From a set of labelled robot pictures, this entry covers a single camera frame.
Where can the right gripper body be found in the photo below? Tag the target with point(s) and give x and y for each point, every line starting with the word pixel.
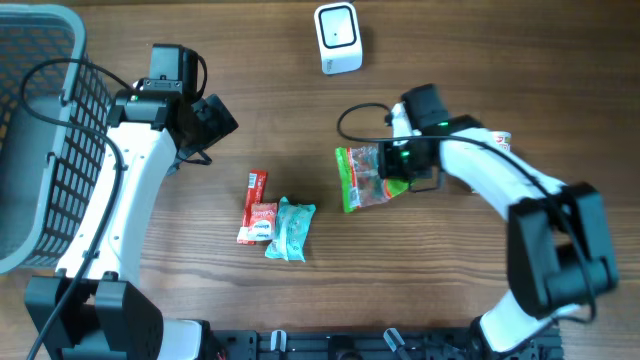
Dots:
pixel 401 162

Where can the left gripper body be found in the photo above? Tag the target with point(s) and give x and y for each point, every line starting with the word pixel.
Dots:
pixel 211 125

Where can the green gummy candy bag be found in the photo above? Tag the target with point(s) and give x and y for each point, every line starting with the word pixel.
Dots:
pixel 361 184

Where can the red chocolate bar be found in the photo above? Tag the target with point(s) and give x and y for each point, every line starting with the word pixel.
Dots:
pixel 255 191

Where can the cup noodles container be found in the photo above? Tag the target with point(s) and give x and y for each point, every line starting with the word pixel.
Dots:
pixel 502 139

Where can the red orange snack packet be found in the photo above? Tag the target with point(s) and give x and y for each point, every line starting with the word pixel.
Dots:
pixel 262 221

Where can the teal candy bag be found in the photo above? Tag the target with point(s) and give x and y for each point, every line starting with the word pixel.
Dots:
pixel 293 223

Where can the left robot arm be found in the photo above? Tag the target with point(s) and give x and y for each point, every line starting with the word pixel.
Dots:
pixel 91 308

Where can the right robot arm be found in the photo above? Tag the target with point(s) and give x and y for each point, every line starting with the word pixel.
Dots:
pixel 559 252

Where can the white barcode scanner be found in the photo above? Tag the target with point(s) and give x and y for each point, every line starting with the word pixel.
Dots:
pixel 339 38

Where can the grey plastic shopping basket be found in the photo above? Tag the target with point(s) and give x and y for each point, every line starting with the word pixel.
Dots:
pixel 47 172

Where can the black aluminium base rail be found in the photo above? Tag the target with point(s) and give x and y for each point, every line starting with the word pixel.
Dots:
pixel 433 344

